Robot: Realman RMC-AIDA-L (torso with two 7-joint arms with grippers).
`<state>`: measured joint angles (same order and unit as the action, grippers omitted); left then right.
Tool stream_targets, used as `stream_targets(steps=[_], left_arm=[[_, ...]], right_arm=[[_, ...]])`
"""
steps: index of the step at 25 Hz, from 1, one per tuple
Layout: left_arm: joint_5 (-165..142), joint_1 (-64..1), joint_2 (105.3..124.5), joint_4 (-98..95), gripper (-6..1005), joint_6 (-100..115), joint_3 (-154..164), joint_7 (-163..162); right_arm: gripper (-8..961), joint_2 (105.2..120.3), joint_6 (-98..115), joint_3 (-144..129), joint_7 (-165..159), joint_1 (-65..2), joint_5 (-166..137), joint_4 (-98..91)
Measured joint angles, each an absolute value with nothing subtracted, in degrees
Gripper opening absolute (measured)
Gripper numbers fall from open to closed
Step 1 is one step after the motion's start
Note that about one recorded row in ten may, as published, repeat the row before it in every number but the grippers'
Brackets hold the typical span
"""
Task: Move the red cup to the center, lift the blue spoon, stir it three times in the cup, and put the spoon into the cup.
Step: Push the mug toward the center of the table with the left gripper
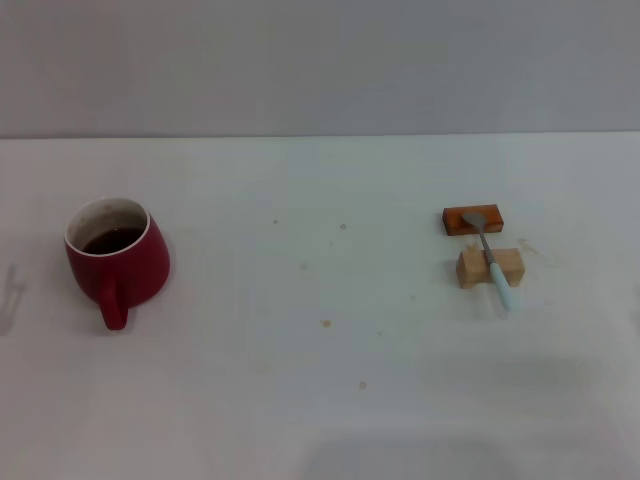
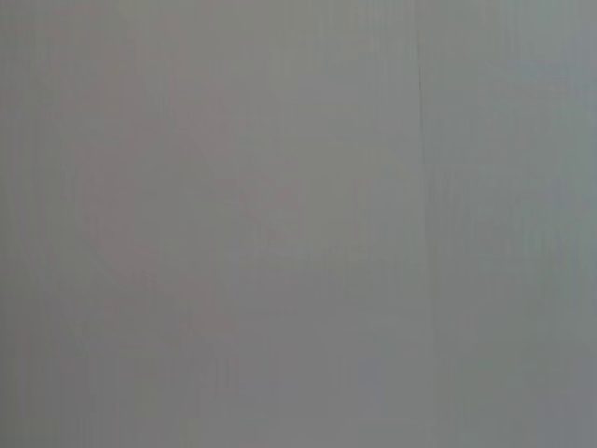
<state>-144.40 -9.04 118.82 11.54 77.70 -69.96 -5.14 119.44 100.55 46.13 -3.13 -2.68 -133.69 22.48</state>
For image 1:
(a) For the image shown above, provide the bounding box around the blue handled metal spoon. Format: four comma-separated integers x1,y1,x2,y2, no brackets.
460,210,521,312

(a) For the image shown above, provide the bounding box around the red ceramic coffee cup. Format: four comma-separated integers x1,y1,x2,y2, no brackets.
63,197,171,332

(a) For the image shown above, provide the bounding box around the light wooden block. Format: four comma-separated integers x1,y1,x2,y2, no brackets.
455,247,527,290

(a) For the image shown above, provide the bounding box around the reddish brown wooden block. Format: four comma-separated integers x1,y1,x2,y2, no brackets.
442,203,505,237

